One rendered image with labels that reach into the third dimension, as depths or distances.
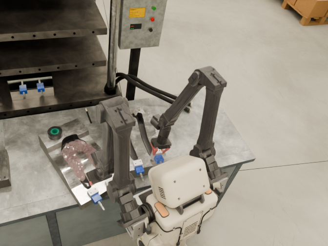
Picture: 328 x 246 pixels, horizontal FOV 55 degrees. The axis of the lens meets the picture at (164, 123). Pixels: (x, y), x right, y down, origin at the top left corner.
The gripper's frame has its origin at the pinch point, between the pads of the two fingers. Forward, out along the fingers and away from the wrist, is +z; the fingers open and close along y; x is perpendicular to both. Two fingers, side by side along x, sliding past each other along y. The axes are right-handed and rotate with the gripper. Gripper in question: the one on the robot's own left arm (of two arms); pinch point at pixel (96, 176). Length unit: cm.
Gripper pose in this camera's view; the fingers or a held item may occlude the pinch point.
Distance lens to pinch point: 163.6
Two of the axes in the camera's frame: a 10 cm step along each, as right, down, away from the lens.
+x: 4.1, 9.1, -1.3
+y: -8.3, 3.1, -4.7
